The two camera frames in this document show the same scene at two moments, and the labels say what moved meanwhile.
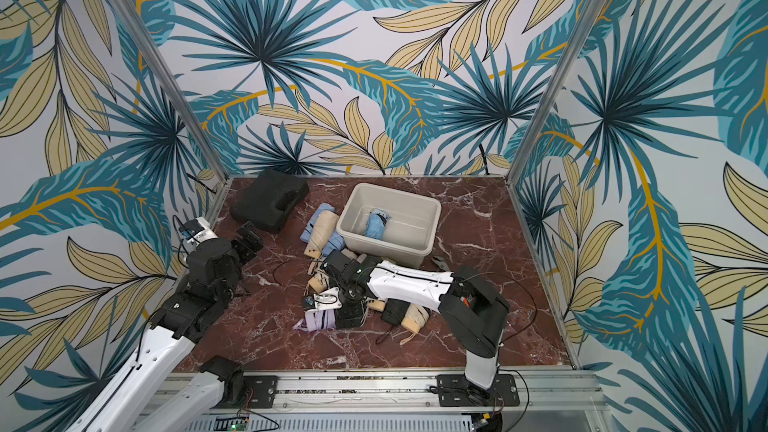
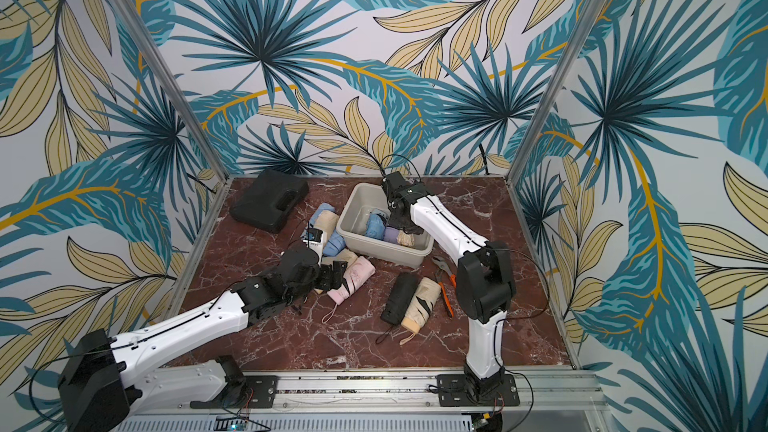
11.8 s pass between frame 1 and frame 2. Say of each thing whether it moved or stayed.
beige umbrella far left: stayed
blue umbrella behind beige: stayed
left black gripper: moved
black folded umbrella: stayed
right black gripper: moved
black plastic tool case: stayed
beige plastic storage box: stayed
